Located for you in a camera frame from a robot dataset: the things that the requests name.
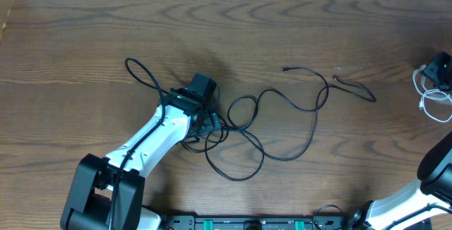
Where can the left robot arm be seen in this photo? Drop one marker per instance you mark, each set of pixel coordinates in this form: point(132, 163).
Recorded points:
point(107, 192)

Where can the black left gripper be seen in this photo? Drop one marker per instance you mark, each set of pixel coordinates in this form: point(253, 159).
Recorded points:
point(212, 123)

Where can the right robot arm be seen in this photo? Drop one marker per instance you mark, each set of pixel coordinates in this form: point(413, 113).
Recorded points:
point(429, 194)

